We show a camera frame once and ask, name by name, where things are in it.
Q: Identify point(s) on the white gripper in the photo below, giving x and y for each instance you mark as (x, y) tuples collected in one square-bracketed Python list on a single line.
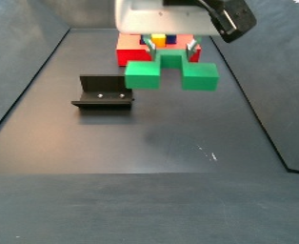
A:
[(146, 17)]

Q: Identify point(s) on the red base board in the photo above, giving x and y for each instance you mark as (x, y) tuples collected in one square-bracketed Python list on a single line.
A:
[(130, 51)]

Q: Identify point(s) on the black angled fixture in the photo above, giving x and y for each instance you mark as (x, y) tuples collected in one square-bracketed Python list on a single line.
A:
[(104, 92)]

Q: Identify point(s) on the green U-shaped block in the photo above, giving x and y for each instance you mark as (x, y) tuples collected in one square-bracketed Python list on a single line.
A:
[(196, 76)]

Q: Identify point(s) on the dark blue block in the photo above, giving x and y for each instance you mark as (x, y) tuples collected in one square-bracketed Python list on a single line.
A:
[(170, 39), (141, 40)]

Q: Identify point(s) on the yellow long block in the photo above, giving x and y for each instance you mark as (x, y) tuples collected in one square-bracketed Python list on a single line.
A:
[(158, 40)]

